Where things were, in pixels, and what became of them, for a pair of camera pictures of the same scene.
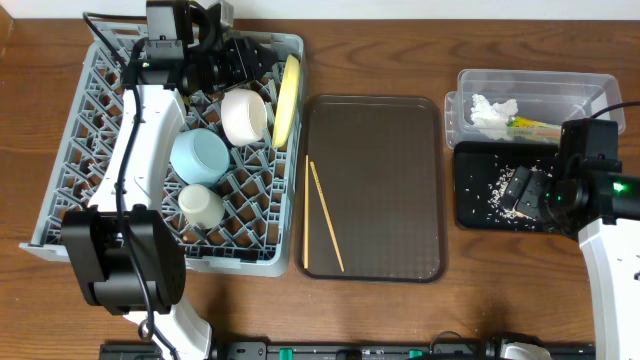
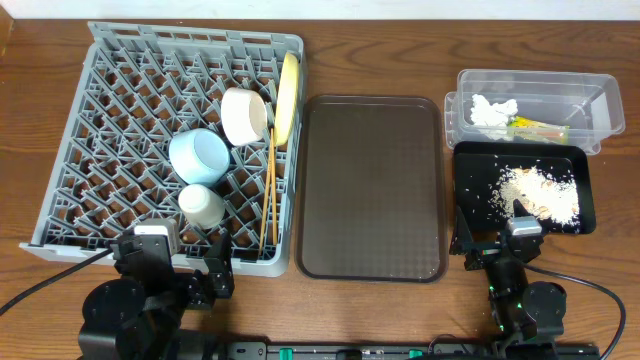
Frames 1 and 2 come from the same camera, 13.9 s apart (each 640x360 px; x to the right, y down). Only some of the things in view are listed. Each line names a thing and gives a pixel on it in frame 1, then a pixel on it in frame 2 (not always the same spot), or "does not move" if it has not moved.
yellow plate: [288, 103] does not move
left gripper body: [245, 60] to [176, 267]
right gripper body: [542, 201] to [493, 250]
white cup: [201, 206] does not move
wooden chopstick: [306, 214] to [267, 191]
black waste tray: [483, 173] does not move
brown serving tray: [381, 160] does not move
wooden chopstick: [313, 166] to [274, 182]
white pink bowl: [244, 115] does not move
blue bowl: [199, 156] does not move
